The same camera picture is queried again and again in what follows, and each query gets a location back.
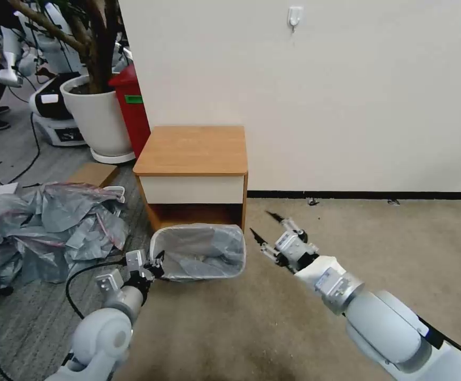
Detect brown cardboard piece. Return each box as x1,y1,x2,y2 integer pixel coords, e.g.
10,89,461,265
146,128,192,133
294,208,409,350
66,161,119,188

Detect wooden bedside cabinet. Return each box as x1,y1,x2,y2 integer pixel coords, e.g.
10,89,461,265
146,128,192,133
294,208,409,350
132,125,249,239

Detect white wall hook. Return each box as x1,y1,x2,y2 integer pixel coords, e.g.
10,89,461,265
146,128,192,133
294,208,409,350
287,5,304,33

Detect black baseboard strip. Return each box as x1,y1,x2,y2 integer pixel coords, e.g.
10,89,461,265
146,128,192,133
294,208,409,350
248,190,461,199

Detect white mesh trash can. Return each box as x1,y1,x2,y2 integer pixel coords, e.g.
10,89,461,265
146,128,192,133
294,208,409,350
149,223,247,283

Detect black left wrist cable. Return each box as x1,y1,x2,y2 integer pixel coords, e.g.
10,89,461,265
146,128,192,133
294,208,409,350
65,257,135,320

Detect brown potted tree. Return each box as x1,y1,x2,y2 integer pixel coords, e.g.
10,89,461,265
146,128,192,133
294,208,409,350
7,0,122,94

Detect white paper sheet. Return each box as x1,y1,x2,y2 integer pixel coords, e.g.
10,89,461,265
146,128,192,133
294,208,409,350
0,182,20,205

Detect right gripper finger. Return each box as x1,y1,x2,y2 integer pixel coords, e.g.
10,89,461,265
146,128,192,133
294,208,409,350
265,210,307,240
249,226,279,261

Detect pile of grey garbage bags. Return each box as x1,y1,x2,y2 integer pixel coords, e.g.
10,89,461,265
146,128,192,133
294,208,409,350
0,182,130,311

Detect red bin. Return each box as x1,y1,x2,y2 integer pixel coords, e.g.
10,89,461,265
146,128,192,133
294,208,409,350
107,62,151,159

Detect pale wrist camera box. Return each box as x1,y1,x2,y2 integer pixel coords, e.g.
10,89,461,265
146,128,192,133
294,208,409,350
124,249,147,271
275,233,306,259

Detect grey garbage bag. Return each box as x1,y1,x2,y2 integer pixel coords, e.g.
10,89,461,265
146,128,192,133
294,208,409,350
162,226,246,278

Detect white plant pot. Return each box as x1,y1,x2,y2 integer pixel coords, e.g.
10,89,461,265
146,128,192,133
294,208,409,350
60,74,137,164

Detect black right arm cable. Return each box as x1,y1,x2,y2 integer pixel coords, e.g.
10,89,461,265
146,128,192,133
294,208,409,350
411,311,461,360

